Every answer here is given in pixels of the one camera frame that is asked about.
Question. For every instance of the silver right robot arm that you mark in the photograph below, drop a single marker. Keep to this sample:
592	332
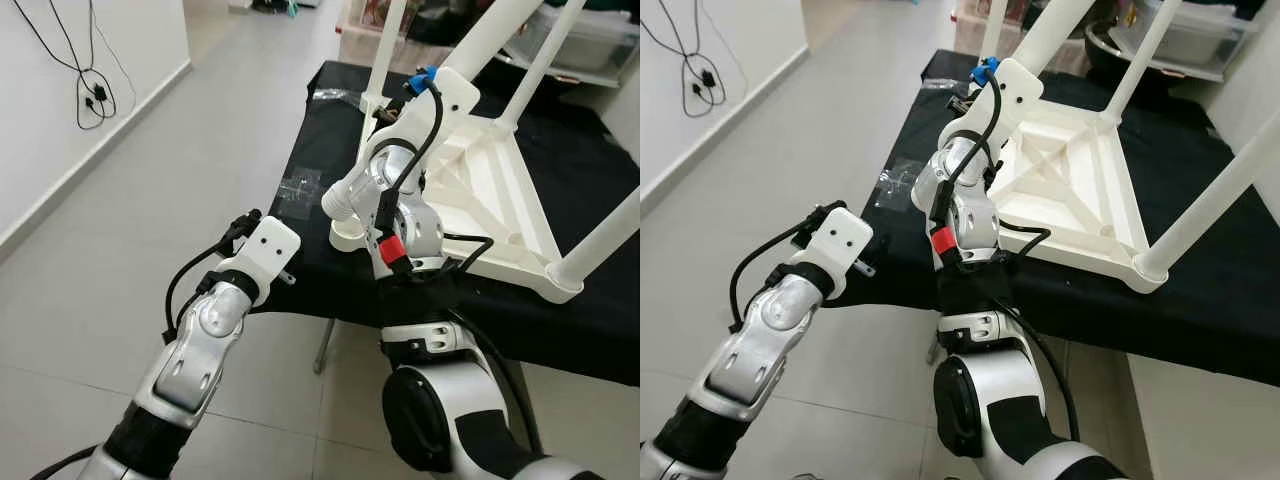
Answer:
990	410
440	410

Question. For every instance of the metal basin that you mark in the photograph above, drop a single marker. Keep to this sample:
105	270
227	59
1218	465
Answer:
1100	40

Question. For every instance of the black tablecloth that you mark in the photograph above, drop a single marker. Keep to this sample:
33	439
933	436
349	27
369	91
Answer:
560	330
1200	330

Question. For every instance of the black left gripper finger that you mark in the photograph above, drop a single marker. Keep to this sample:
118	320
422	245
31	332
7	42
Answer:
250	216
828	210

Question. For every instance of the clear tape patch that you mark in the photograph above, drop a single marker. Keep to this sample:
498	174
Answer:
897	183
300	195

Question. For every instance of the checked cloth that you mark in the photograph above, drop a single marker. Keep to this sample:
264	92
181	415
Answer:
975	35
360	45

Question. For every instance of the clear box green lid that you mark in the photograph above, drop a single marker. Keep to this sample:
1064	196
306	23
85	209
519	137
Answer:
1200	40
600	40

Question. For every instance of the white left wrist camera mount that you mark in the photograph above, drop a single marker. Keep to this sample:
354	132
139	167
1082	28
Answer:
845	235
272	245

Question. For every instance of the metal table leg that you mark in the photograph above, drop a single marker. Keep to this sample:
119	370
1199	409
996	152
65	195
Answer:
325	348
935	350

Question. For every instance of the white plastic table top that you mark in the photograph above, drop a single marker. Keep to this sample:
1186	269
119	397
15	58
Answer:
480	200
1080	190

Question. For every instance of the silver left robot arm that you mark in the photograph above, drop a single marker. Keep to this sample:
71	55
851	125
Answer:
760	340
195	350

